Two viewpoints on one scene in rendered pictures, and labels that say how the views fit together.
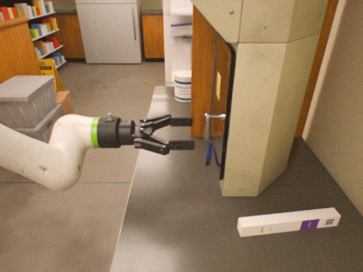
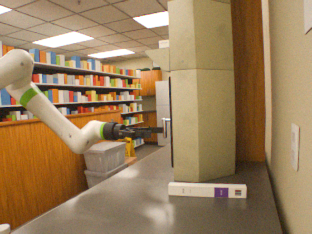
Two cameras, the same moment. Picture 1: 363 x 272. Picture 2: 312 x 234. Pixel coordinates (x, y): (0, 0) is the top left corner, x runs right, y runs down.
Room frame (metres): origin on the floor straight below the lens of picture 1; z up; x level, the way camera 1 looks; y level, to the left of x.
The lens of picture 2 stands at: (-0.27, -0.44, 1.29)
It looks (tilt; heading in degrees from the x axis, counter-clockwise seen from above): 5 degrees down; 22
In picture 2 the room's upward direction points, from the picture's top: 2 degrees counter-clockwise
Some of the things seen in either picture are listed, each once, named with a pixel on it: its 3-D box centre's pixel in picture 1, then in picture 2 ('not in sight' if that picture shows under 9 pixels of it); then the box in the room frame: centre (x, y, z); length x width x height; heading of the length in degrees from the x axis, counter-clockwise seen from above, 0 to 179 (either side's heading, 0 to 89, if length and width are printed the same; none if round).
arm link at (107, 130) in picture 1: (111, 131); (112, 130); (0.68, 0.21, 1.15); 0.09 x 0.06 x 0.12; 0
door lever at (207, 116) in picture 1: (212, 126); (167, 127); (0.68, -0.09, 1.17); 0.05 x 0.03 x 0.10; 90
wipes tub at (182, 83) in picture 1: (186, 86); not in sight; (1.43, -0.03, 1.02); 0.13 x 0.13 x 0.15
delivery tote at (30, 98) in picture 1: (26, 100); (106, 155); (2.44, 1.55, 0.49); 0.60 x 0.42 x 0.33; 0
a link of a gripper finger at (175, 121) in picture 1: (181, 121); (155, 130); (0.75, 0.00, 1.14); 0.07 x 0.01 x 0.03; 90
